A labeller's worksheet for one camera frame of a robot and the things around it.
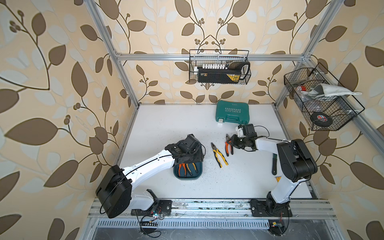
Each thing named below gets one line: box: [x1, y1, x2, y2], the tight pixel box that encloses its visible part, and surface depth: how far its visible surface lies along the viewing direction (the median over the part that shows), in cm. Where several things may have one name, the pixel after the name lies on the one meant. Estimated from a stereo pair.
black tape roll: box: [310, 111, 333, 128], surface depth 73 cm
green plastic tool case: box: [215, 100, 250, 125], surface depth 111 cm
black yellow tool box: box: [197, 63, 251, 84], surface depth 86 cm
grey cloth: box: [306, 83, 362, 99], surface depth 63 cm
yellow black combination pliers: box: [210, 142, 229, 169], surface depth 95 cm
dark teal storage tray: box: [173, 161, 203, 181], surface depth 87 cm
